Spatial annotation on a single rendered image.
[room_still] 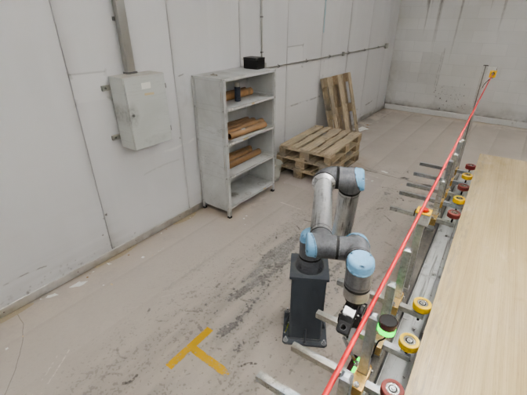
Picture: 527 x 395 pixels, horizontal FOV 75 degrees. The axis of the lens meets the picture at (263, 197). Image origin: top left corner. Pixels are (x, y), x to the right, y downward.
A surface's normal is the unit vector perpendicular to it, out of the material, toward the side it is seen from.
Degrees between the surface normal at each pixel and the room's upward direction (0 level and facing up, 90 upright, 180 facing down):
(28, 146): 90
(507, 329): 0
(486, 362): 0
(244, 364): 0
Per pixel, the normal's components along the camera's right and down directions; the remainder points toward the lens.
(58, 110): 0.80, 0.28
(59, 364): 0.00, -0.88
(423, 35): -0.60, 0.38
